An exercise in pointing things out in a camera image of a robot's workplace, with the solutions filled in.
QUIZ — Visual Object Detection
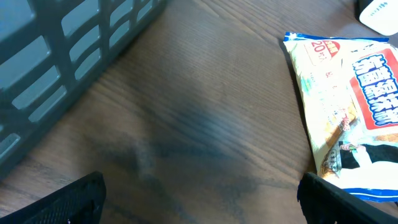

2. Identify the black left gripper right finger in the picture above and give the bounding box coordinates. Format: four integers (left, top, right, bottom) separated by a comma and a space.
297, 172, 397, 224

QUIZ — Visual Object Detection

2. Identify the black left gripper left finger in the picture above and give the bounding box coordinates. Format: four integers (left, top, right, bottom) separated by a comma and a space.
1, 171, 106, 224

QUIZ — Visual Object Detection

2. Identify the yellow snack chips bag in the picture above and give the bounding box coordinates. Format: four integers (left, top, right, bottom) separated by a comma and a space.
284, 32, 397, 202

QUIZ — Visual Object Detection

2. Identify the grey plastic lattice basket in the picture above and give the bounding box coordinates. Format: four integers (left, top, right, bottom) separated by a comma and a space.
1, 0, 166, 176

